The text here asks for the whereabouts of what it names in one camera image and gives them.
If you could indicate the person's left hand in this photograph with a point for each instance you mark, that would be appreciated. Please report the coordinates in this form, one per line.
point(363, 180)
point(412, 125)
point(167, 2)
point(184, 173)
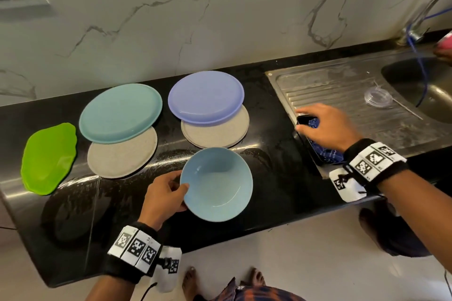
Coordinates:
point(161, 202)

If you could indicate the person's right hand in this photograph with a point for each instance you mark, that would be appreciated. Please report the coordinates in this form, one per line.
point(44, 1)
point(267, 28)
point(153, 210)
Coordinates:
point(332, 126)

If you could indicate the blue striped cloth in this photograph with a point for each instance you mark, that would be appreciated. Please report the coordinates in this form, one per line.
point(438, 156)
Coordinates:
point(326, 152)

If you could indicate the speckled white plate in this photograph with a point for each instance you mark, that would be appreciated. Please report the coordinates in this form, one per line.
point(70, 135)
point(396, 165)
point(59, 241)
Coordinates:
point(123, 160)
point(222, 135)

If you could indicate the light blue bowl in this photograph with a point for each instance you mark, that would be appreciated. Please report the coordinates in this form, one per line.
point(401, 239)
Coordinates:
point(219, 184)

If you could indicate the teal plate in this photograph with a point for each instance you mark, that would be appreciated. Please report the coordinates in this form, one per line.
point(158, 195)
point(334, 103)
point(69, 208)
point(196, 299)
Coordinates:
point(120, 112)

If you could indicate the lavender plate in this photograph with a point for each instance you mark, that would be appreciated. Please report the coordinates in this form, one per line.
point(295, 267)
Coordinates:
point(205, 96)

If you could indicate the green plate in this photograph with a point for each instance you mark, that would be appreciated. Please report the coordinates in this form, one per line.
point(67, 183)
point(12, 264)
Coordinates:
point(48, 158)

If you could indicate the person's right forearm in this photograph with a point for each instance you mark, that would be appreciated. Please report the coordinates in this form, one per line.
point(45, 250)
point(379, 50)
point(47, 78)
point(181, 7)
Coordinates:
point(420, 216)

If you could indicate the person's left forearm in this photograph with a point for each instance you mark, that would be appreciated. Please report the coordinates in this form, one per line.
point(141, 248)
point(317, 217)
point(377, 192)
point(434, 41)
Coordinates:
point(109, 289)

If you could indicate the person's left foot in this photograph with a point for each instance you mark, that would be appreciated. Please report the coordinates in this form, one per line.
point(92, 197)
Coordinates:
point(189, 284)

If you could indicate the person's right foot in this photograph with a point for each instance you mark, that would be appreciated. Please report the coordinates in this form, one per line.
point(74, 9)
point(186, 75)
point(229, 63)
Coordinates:
point(257, 276)

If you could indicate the black plastic tray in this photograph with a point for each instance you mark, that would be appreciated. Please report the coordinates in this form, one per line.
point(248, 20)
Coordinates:
point(304, 140)

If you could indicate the steel sink drainboard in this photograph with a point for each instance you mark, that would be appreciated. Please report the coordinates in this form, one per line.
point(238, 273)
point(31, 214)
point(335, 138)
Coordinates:
point(332, 82)

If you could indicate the left wrist marker band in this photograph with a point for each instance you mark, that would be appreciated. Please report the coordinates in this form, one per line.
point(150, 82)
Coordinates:
point(133, 249)

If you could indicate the clear plastic lid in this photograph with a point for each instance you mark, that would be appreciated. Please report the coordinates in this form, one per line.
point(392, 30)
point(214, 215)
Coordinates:
point(378, 97)

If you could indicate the thin grey stick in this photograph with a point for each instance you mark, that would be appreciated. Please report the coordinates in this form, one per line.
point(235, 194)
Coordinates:
point(406, 107)

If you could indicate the blue orange plaid shirt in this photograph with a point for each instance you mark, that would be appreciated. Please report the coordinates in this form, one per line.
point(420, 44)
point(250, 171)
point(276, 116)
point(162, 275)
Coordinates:
point(261, 293)

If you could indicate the steel faucet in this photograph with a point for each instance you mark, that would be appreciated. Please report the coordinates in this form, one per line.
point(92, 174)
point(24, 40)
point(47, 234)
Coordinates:
point(417, 18)

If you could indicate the red bear cup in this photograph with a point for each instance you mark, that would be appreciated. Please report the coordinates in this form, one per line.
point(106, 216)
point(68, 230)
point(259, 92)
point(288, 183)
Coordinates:
point(445, 47)

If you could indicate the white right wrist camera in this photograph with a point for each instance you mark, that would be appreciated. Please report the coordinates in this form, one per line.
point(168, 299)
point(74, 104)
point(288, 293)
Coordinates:
point(346, 186)

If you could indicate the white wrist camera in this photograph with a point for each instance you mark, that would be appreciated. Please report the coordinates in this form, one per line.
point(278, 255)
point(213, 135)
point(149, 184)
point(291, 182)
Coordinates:
point(168, 267)
point(346, 186)

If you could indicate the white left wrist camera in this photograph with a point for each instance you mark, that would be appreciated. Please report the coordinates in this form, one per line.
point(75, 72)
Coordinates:
point(168, 267)

